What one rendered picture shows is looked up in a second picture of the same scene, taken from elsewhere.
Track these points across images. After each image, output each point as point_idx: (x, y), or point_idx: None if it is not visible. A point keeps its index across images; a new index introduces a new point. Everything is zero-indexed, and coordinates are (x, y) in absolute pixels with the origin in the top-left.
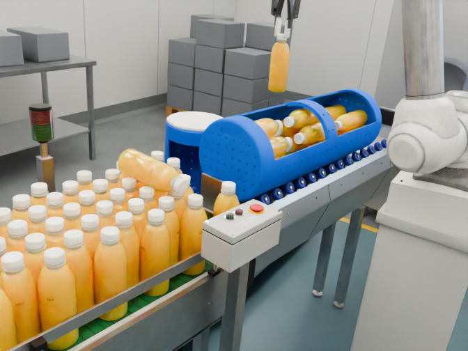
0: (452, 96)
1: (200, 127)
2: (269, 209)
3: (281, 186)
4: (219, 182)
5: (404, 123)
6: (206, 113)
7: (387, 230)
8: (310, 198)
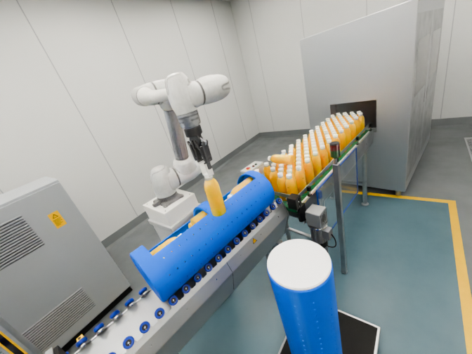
0: (164, 166)
1: (288, 244)
2: (244, 170)
3: None
4: None
5: (194, 160)
6: (294, 286)
7: None
8: None
